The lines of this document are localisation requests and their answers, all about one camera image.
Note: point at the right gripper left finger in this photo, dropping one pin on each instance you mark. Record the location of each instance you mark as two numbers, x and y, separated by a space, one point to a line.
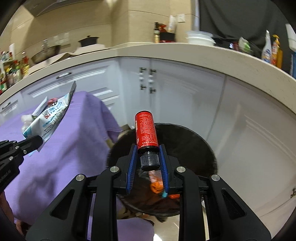
87 202

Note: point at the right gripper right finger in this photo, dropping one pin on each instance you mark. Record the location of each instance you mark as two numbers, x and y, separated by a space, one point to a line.
209 206

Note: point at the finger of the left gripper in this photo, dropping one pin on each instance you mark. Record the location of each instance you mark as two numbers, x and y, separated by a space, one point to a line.
30 144

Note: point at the white blue snack packet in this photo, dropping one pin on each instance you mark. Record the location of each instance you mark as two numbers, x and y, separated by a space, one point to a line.
47 122

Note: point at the white tissue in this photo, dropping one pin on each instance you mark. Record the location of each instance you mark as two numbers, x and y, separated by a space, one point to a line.
26 120

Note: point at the orange plastic bag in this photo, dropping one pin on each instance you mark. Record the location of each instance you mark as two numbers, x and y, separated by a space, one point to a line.
157 185

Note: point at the red small bottle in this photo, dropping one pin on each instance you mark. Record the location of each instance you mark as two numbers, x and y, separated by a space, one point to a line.
147 141

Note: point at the long white tube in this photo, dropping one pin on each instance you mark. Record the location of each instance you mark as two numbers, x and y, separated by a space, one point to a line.
40 108

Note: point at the red checkered ribbon bow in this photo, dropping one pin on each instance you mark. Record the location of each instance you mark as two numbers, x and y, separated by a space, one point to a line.
51 101

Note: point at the person left hand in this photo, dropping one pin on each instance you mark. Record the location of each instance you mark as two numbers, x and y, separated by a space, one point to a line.
6 207

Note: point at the purple tablecloth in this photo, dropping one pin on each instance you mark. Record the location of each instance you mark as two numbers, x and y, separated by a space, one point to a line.
78 146

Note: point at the cooking oil bottle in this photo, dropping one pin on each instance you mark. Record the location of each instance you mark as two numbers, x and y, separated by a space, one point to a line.
25 64

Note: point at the seasoning shelf with bottles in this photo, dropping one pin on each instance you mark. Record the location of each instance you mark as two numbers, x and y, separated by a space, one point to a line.
9 66

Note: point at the steel wok pan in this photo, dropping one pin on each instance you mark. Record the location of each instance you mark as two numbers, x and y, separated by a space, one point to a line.
46 53

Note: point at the black casserole pot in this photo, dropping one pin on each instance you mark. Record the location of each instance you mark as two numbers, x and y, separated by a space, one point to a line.
89 40

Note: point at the dark oil bottle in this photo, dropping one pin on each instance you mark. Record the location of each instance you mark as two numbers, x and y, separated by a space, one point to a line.
156 32

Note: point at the white spray bottle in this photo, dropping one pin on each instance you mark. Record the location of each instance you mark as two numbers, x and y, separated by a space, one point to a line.
266 51

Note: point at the black box with snacks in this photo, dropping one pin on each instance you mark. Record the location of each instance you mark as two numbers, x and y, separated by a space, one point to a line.
167 33

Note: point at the orange dish soap bottle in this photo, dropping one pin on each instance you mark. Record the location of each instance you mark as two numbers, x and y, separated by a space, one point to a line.
276 55

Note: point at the white stacked containers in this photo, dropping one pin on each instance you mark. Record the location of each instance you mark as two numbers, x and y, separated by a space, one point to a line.
200 38

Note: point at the black curtain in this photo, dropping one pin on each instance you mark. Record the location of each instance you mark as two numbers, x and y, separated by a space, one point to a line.
232 20

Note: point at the left cabinet door handle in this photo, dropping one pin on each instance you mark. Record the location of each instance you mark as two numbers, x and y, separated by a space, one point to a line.
141 78

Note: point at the cabinet door handle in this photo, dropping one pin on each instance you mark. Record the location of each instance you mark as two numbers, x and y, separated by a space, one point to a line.
141 78
151 81

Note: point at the right cabinet door handle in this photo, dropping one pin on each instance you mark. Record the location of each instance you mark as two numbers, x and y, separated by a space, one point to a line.
151 81

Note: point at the wall power socket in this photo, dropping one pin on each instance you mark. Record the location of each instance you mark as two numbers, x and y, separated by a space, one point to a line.
181 18

